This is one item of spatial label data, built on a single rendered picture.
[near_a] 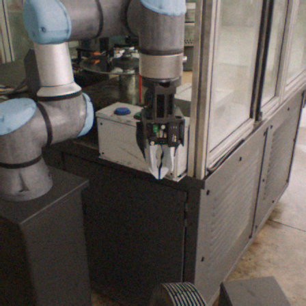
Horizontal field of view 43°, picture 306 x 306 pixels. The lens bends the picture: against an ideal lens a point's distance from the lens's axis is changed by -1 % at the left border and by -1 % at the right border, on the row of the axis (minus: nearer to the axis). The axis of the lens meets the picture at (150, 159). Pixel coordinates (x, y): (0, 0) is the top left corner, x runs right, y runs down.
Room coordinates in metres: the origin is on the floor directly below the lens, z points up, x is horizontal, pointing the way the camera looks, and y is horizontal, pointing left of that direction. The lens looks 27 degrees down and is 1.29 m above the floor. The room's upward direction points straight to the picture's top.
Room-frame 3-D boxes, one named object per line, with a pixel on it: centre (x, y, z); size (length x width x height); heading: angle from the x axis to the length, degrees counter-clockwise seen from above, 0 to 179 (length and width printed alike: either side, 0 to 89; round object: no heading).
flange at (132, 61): (1.48, 0.09, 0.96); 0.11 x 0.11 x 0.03
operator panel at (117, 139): (1.05, 0.02, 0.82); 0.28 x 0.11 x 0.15; 57
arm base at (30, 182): (0.90, 0.34, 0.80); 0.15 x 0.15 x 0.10
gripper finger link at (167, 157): (0.67, -0.03, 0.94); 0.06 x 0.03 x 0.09; 7
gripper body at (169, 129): (0.66, -0.02, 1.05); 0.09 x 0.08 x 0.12; 7
